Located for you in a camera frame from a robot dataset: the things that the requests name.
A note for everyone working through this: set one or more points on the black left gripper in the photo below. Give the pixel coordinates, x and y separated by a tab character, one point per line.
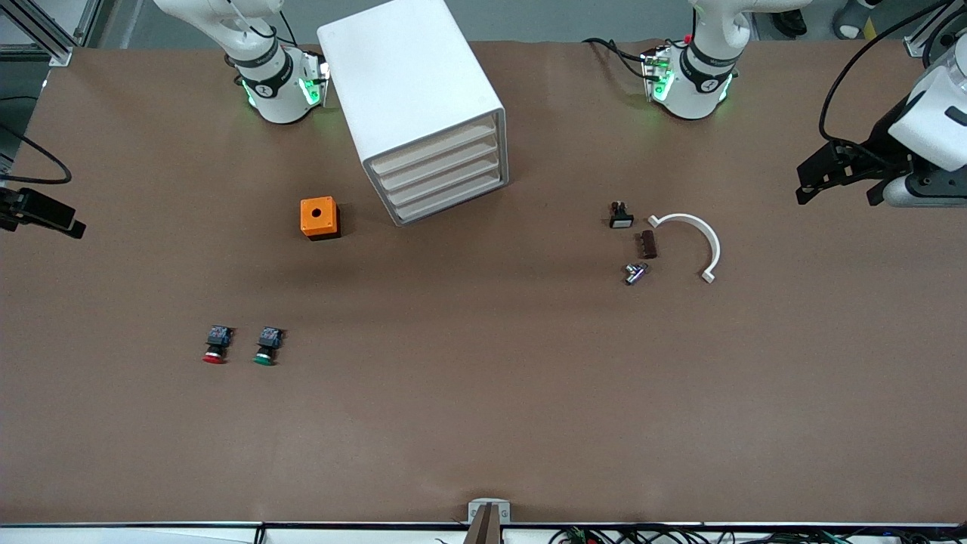
881	140

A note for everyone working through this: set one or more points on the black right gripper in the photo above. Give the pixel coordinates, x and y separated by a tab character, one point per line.
34	208

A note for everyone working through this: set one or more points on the red mushroom push button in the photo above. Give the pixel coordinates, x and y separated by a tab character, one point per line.
216	344

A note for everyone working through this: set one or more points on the white plastic drawer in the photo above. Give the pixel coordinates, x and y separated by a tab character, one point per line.
453	198
442	165
447	181
434	149

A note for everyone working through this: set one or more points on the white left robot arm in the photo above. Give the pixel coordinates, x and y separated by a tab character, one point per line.
702	72

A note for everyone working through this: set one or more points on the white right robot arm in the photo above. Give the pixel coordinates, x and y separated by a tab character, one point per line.
276	91

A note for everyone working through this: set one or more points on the green mushroom push button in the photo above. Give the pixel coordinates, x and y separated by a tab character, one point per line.
267	344

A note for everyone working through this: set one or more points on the white drawer cabinet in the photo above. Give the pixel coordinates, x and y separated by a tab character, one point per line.
400	75

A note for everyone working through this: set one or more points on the white curved plastic arc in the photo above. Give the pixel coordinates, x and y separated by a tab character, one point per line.
710	242

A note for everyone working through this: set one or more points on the small brown block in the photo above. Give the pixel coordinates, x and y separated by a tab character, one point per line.
648	245

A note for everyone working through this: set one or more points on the small metal fitting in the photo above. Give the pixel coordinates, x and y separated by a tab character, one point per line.
634	273

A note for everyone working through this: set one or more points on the aluminium frame profile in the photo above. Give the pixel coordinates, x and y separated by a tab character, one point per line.
53	45
918	44

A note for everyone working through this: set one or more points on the small black white switch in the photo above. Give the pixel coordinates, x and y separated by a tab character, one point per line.
621	219

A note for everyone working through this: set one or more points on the orange button enclosure box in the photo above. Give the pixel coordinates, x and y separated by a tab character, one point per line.
317	215

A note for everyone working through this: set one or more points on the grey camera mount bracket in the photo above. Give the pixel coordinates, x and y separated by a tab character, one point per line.
489	521

